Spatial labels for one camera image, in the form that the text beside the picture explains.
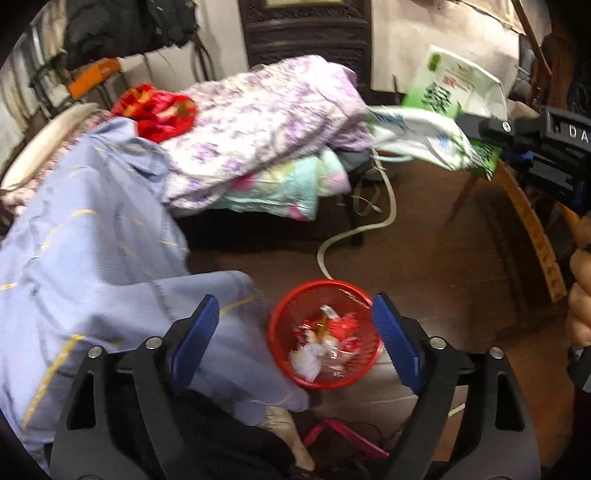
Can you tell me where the grey floral quilt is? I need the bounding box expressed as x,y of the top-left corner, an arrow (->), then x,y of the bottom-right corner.
0,124 -> 100,220

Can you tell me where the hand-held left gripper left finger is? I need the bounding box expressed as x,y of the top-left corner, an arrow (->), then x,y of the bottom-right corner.
50,294 -> 221,480

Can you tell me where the pink plastic frame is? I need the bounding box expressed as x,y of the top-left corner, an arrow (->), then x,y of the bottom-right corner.
302,418 -> 391,460

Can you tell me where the white hose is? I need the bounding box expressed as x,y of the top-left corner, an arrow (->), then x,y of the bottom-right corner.
318,152 -> 398,280

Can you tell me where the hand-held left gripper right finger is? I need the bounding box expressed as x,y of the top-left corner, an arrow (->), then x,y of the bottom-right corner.
372,292 -> 541,480

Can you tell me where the carved framed painting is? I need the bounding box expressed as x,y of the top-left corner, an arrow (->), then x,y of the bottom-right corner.
238,0 -> 372,93

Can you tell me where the black jacket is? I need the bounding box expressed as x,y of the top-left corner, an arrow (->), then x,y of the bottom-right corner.
62,0 -> 199,70

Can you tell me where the orange box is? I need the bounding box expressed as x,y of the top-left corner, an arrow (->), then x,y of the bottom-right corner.
67,59 -> 122,100

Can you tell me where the red mesh basket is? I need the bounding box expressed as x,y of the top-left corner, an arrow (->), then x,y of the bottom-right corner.
268,279 -> 384,388

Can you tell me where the green white plastic bag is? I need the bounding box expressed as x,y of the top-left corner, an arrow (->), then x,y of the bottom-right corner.
367,105 -> 497,181
402,45 -> 509,121

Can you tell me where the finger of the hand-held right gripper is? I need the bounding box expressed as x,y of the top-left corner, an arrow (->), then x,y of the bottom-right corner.
503,146 -> 536,172
455,113 -> 518,148

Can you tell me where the purple floral quilt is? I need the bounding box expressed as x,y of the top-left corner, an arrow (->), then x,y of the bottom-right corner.
159,55 -> 372,217

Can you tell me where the red net bag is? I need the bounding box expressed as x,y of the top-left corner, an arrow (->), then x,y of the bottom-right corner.
330,314 -> 358,340

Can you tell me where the pastel floral quilt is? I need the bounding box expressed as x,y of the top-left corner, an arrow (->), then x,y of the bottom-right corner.
215,148 -> 352,222

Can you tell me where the red patterned blanket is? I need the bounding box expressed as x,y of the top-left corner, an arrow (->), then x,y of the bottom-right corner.
111,83 -> 198,144

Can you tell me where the person's left leg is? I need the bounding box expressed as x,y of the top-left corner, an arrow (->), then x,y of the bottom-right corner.
108,392 -> 319,480

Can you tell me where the blue checked bed sheet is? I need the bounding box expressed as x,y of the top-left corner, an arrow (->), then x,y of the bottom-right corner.
0,115 -> 310,467

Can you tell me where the person's right hand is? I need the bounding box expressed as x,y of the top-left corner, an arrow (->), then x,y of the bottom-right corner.
564,217 -> 591,348

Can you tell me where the clear plastic bag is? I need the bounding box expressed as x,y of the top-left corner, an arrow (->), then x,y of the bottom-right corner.
290,344 -> 326,381

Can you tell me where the white pillow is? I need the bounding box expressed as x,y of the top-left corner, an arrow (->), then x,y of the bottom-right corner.
0,102 -> 100,191

